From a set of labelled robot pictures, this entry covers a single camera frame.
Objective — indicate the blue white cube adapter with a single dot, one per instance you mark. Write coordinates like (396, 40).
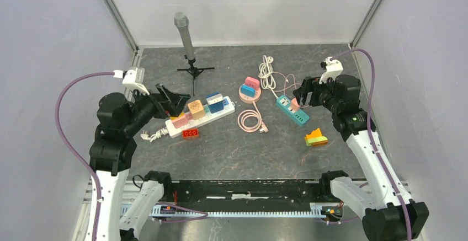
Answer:
(215, 102)

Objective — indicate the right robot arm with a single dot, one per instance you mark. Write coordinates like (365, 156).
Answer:
(389, 212)

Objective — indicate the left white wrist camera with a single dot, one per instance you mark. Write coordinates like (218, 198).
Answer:
(132, 79)

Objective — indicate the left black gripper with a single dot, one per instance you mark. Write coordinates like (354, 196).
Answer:
(175, 102)

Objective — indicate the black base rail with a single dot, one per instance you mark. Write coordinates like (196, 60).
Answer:
(247, 195)

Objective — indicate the pink adapter on white strip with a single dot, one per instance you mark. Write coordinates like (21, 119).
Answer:
(179, 121)

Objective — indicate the pink round socket with cable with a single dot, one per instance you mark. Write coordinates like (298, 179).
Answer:
(260, 126)

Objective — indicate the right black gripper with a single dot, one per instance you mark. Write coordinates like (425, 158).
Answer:
(313, 85)

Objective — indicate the blue adapter plug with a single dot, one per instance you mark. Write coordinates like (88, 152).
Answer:
(247, 91)

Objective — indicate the salmon charger with thin cable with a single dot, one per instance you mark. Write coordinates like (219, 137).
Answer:
(289, 82)

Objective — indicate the pink adapter plug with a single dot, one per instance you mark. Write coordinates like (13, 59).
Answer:
(252, 82)

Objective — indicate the white long power strip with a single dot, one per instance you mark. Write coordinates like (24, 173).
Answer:
(169, 129)

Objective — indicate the orange cube adapter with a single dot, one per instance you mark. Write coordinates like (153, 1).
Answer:
(196, 109)

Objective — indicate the grey microphone on tripod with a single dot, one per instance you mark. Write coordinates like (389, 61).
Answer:
(181, 22)

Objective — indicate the red lego brick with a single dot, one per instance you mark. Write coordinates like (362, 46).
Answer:
(190, 134)

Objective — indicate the orange green lego stack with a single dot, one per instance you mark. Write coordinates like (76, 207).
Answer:
(316, 138)

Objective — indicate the teal power strip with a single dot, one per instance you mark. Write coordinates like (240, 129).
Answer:
(299, 117)

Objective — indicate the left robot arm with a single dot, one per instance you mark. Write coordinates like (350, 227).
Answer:
(113, 148)

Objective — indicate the yellow cube adapter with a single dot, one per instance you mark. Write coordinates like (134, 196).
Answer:
(177, 116)

